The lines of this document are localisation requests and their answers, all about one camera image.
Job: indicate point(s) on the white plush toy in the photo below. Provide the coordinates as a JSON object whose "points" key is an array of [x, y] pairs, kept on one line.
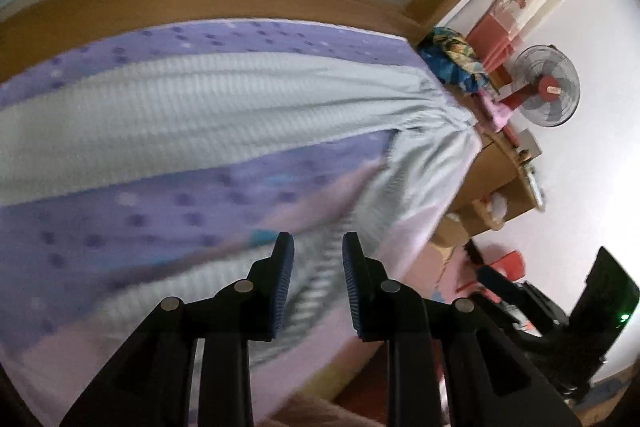
{"points": [[495, 209]]}

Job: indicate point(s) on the small beige box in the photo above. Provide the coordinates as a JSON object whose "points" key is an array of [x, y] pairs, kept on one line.
{"points": [[531, 143]]}

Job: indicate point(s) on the wooden bed headboard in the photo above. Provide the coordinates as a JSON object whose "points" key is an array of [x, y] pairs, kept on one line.
{"points": [[150, 2]]}

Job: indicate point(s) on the purple dotted bed sheet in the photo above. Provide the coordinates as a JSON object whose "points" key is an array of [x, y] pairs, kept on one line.
{"points": [[150, 207]]}

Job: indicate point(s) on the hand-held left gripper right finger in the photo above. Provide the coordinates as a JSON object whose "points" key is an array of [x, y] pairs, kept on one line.
{"points": [[352, 292]]}

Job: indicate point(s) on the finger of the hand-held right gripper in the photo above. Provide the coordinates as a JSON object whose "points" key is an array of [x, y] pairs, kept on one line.
{"points": [[520, 294], [525, 324]]}

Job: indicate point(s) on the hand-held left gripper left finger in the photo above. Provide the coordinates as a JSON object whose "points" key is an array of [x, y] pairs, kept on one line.
{"points": [[282, 287]]}

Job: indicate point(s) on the red standing fan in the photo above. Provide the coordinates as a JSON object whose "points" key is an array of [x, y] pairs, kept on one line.
{"points": [[547, 87]]}

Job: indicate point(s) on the red plastic stool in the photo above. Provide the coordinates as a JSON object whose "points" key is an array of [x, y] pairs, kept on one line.
{"points": [[505, 264]]}

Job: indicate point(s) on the pink cloth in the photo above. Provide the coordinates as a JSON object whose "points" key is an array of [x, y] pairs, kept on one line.
{"points": [[497, 112]]}

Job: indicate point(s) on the colourful cloth pile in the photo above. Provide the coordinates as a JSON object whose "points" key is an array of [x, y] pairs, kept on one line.
{"points": [[452, 59]]}

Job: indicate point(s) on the grey striped pants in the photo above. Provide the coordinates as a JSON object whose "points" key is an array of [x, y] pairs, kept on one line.
{"points": [[200, 107]]}

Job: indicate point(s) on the wooden bedside desk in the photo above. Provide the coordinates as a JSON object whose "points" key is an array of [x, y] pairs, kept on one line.
{"points": [[492, 172]]}

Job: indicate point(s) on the cardboard box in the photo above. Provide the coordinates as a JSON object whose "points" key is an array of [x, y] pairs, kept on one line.
{"points": [[450, 232]]}

